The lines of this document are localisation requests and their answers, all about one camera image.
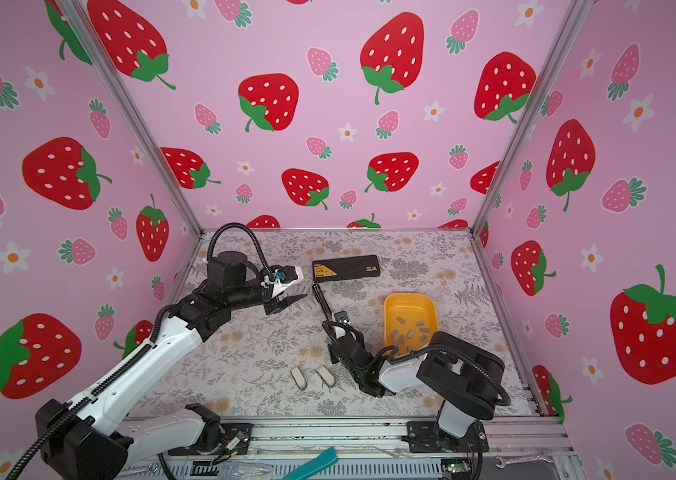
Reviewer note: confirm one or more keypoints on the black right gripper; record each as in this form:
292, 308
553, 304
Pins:
332, 346

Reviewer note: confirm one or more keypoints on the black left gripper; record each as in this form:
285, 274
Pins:
269, 294

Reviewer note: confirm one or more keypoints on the beige staple box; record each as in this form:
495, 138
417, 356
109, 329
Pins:
299, 378
326, 376

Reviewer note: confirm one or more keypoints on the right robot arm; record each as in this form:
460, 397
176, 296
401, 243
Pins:
468, 378

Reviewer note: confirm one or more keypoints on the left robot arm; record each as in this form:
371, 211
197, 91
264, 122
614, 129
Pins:
91, 437

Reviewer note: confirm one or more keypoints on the yellow plastic tray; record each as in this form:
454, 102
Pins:
410, 320

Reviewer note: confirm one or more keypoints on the black flat tool case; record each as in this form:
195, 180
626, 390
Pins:
346, 268

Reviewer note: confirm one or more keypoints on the teal plastic tool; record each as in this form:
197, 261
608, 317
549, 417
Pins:
322, 462

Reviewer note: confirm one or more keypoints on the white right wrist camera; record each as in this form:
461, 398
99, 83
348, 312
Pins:
341, 317

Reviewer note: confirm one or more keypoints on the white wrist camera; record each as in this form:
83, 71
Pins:
288, 274
341, 317

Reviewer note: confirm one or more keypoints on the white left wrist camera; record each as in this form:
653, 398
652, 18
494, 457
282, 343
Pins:
288, 274

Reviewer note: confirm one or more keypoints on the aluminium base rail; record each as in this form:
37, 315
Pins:
394, 437

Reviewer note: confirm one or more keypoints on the grey slotted cable duct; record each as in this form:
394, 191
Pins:
368, 468

